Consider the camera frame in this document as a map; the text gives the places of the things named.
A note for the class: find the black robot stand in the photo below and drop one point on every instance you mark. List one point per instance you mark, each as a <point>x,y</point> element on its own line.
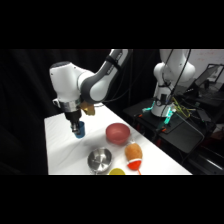
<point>180,131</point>

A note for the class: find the orange plush toy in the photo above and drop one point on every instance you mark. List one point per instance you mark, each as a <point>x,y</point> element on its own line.
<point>133,151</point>

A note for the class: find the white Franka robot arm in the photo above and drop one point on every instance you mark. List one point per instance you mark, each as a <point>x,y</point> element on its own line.
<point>65,80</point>

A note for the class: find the yellow plate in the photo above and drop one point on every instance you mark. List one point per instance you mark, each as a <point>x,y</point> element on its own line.
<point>116,172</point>

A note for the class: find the tan wrist camera box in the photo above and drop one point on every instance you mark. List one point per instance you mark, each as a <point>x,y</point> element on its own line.
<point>88,108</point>

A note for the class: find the black laptop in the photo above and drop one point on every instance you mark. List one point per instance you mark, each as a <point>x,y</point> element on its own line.
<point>208,78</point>

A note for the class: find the white board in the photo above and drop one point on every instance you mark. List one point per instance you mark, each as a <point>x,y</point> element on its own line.
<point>210,57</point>

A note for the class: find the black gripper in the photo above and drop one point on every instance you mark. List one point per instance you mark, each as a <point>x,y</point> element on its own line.
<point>73,117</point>

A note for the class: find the blue plastic cup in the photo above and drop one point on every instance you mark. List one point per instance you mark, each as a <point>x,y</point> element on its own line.
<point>81,130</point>

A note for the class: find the pink bowl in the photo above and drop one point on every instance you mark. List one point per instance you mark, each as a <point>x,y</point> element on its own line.
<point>117,133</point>

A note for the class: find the stainless steel bowl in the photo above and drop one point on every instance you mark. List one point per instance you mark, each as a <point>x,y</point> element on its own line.
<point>99,160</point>

